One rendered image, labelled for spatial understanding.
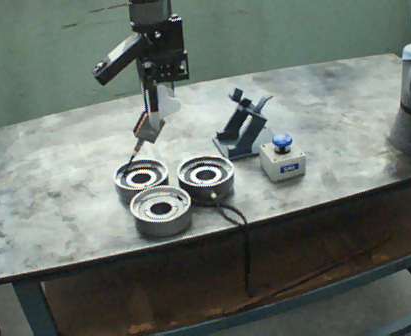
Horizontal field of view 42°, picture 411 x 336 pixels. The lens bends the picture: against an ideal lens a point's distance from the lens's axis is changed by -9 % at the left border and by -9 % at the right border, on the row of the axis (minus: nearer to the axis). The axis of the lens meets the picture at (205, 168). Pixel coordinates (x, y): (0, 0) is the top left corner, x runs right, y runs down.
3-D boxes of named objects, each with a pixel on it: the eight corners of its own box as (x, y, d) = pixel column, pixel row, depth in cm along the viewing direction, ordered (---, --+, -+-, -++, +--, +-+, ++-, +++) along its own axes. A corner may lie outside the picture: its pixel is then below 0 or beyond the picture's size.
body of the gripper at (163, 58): (190, 83, 102) (184, 20, 96) (142, 93, 101) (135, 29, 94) (179, 68, 109) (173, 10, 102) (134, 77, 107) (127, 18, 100)
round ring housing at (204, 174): (174, 178, 116) (172, 160, 113) (226, 168, 117) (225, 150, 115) (185, 209, 107) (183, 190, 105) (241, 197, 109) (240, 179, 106)
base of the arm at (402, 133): (425, 120, 129) (429, 83, 124) (461, 149, 117) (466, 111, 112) (378, 130, 126) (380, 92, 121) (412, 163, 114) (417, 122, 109)
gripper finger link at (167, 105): (186, 131, 106) (180, 83, 102) (154, 138, 105) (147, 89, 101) (181, 125, 109) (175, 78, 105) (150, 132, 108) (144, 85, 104)
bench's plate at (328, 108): (-9, 287, 93) (-12, 279, 92) (-6, 136, 142) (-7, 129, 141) (516, 151, 118) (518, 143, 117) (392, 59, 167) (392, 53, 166)
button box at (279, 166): (273, 183, 112) (272, 161, 109) (259, 164, 118) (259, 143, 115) (310, 173, 114) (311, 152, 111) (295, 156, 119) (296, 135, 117)
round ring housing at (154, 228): (156, 248, 98) (152, 229, 96) (122, 220, 105) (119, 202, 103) (204, 222, 103) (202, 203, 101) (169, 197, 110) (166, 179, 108)
